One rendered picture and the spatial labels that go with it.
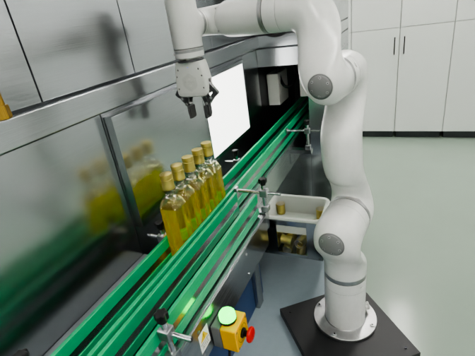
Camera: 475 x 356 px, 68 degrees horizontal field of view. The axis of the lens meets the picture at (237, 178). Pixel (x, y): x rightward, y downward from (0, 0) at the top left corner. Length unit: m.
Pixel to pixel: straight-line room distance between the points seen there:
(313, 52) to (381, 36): 3.82
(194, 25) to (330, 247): 0.68
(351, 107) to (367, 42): 3.74
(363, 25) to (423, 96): 1.08
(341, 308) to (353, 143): 0.50
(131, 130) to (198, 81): 0.23
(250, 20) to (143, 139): 0.45
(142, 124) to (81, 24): 0.29
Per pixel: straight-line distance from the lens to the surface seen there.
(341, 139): 0.86
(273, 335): 1.23
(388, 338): 1.21
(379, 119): 4.80
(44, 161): 0.88
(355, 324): 1.19
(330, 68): 0.76
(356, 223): 0.93
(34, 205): 0.88
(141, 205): 1.08
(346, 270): 1.03
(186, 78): 1.06
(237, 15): 0.91
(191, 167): 1.03
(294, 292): 1.36
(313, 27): 0.82
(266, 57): 1.95
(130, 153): 1.02
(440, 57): 4.65
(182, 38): 1.03
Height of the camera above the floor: 1.69
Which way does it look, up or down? 25 degrees down
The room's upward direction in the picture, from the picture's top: 8 degrees counter-clockwise
